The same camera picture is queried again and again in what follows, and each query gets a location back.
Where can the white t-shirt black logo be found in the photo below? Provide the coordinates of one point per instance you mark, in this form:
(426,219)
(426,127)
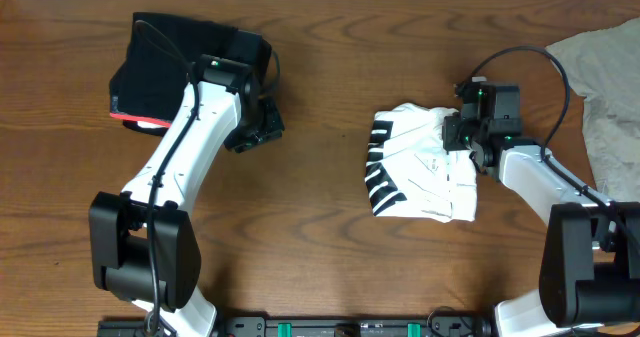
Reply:
(408,172)

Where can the black folded garment red trim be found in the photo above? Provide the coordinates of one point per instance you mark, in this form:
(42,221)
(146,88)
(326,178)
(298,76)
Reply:
(150,84)

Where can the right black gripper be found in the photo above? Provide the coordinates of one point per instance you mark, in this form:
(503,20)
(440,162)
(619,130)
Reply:
(451,141)

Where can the beige khaki shorts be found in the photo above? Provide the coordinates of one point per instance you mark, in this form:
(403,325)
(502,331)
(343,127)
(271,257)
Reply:
(602,66)

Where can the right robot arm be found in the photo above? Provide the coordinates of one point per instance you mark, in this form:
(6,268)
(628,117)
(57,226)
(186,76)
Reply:
(589,275)

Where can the white folded garment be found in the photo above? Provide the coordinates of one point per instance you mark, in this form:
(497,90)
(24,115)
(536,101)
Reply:
(151,125)

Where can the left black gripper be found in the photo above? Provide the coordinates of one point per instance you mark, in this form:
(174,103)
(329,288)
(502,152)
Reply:
(261,133)

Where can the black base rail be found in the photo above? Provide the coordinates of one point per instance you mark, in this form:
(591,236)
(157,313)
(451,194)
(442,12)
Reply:
(446,324)

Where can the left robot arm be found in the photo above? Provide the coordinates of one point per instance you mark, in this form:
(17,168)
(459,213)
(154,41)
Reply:
(143,244)

